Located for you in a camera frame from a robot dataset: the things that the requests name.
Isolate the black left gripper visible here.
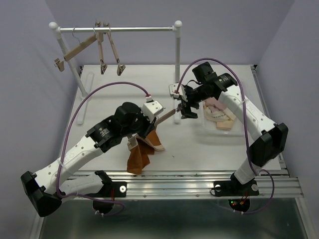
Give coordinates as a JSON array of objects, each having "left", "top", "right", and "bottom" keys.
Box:
[{"left": 122, "top": 109, "right": 157, "bottom": 139}]

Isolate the beige hanger with brown underwear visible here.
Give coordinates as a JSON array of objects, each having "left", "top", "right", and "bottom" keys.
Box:
[{"left": 127, "top": 106, "right": 180, "bottom": 151}]

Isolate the brown underwear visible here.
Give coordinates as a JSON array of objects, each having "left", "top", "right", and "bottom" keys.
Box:
[{"left": 127, "top": 129, "right": 165, "bottom": 175}]

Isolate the cream beige underwear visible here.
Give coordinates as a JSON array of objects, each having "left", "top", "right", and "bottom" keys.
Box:
[{"left": 203, "top": 106, "right": 237, "bottom": 130}]

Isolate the beige hanger with pink underwear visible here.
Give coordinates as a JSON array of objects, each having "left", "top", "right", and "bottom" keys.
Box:
[{"left": 105, "top": 31, "right": 126, "bottom": 76}]

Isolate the beige clip hanger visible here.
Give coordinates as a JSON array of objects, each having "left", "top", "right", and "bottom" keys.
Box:
[
  {"left": 50, "top": 22, "right": 99, "bottom": 72},
  {"left": 94, "top": 30, "right": 107, "bottom": 75}
]

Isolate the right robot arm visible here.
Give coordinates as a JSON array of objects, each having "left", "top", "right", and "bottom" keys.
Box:
[{"left": 170, "top": 58, "right": 289, "bottom": 194}]

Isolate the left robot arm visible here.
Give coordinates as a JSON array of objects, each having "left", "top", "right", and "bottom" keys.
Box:
[{"left": 21, "top": 101, "right": 163, "bottom": 217}]

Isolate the empty beige clip hanger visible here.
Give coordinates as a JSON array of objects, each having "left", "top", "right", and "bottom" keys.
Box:
[{"left": 50, "top": 22, "right": 99, "bottom": 72}]

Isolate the clear plastic basket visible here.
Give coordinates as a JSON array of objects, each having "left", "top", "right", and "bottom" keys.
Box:
[{"left": 198, "top": 98, "right": 244, "bottom": 137}]

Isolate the white clothes rack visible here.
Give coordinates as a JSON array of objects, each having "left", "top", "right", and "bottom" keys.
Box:
[{"left": 54, "top": 20, "right": 182, "bottom": 129}]

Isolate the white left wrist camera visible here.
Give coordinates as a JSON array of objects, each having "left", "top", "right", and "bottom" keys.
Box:
[{"left": 142, "top": 97, "right": 164, "bottom": 122}]

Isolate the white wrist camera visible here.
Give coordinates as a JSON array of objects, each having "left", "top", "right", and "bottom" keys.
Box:
[
  {"left": 168, "top": 83, "right": 187, "bottom": 101},
  {"left": 142, "top": 97, "right": 164, "bottom": 122}
]

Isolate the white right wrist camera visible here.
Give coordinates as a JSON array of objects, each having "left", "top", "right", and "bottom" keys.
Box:
[{"left": 168, "top": 83, "right": 187, "bottom": 101}]

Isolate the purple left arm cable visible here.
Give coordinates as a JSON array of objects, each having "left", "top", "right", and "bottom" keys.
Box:
[{"left": 56, "top": 82, "right": 152, "bottom": 217}]

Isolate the aluminium mounting rail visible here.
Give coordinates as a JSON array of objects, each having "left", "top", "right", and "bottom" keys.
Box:
[{"left": 72, "top": 170, "right": 305, "bottom": 200}]

